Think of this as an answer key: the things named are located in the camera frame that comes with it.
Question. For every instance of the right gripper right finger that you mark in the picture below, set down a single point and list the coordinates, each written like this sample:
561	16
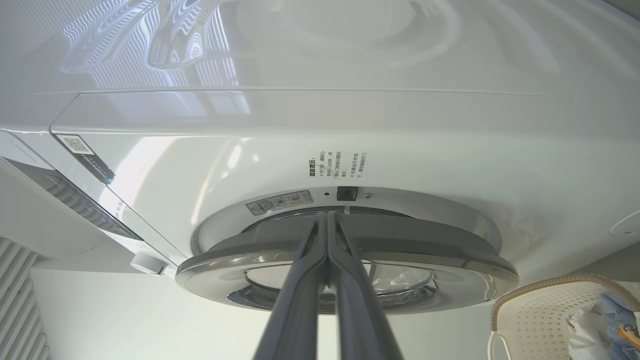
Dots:
357	310

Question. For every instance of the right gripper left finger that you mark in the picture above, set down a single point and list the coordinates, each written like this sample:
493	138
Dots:
300	310

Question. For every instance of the round grey washing machine door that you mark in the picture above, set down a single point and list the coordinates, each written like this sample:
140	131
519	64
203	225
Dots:
450	260

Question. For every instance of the white garment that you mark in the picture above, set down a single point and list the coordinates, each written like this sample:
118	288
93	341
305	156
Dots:
585	330

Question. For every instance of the blue cartoon print garment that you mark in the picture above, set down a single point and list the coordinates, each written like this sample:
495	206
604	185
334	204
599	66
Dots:
622	320

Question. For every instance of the cream perforated laundry basket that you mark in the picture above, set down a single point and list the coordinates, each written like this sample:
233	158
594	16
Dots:
535	320

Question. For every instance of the white front-load washing machine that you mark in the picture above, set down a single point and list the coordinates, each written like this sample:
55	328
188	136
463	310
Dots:
320	110

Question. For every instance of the white round control knob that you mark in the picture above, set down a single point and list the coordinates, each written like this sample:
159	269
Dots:
147	263

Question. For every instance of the white slatted panel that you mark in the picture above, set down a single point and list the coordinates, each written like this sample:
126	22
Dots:
17	305

